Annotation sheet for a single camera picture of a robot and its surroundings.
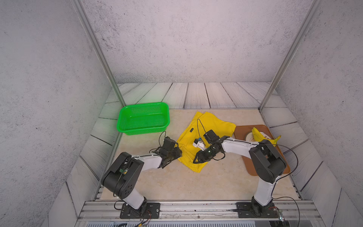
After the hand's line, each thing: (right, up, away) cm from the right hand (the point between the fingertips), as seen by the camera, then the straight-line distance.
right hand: (196, 162), depth 86 cm
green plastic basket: (-40, +26, +28) cm, 55 cm away
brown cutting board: (+34, +17, +19) cm, 42 cm away
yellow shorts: (+6, +23, +25) cm, 35 cm away
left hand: (-9, +4, +7) cm, 12 cm away
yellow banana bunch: (+42, +14, +10) cm, 46 cm away
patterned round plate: (+39, +13, +15) cm, 43 cm away
